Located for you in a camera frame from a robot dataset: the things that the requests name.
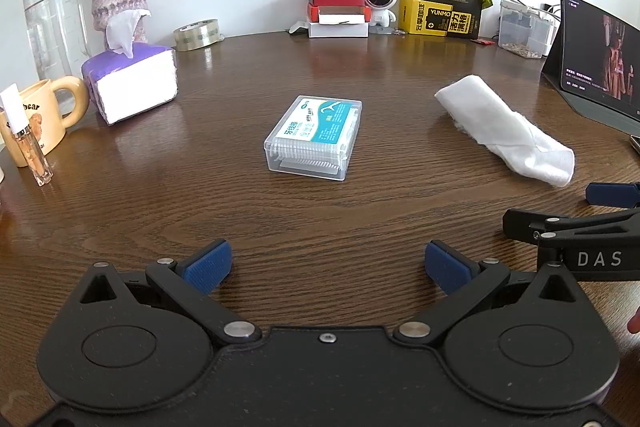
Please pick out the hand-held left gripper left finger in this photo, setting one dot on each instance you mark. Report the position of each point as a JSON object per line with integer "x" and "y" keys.
{"x": 210, "y": 264}

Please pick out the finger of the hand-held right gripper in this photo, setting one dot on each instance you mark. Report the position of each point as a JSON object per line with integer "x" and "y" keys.
{"x": 530, "y": 224}
{"x": 612, "y": 195}

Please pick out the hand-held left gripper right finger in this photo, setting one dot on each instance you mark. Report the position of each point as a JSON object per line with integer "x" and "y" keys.
{"x": 442, "y": 267}

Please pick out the white cleaning cloth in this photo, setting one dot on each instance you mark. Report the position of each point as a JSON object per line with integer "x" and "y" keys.
{"x": 480, "y": 107}

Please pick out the clear floss pick box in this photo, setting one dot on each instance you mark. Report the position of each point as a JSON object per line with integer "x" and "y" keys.
{"x": 320, "y": 127}

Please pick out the clear plastic container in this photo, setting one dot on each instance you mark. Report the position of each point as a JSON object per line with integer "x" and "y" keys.
{"x": 522, "y": 32}

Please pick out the person's right hand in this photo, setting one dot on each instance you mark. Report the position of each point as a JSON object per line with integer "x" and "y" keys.
{"x": 635, "y": 321}

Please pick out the grey tablet case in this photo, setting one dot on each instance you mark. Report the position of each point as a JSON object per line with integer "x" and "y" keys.
{"x": 575, "y": 99}

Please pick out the black tablet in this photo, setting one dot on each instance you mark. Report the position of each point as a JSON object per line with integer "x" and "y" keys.
{"x": 600, "y": 52}

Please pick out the purple tissue pack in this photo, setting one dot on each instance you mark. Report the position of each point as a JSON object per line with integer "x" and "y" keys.
{"x": 135, "y": 82}

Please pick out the small clear perfume bottle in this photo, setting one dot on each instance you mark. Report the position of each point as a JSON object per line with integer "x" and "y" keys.
{"x": 34, "y": 157}

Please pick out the black box yellow print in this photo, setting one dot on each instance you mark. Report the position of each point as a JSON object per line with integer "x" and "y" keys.
{"x": 462, "y": 22}

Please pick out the yellow bear mug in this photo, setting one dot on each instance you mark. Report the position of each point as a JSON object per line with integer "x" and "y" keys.
{"x": 42, "y": 114}

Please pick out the clear tape roll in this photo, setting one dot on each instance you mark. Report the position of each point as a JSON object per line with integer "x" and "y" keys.
{"x": 187, "y": 38}

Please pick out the yellow and black box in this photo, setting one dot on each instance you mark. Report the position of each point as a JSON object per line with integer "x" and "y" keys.
{"x": 422, "y": 19}

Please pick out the small white gadget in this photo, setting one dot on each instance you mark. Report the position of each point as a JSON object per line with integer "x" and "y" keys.
{"x": 299, "y": 27}

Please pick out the flat white box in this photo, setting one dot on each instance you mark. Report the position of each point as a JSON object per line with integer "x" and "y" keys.
{"x": 337, "y": 31}

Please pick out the red and white box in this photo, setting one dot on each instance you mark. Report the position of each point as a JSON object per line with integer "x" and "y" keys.
{"x": 315, "y": 13}

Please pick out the large clear water bottle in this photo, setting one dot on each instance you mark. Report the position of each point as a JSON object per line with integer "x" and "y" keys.
{"x": 50, "y": 17}

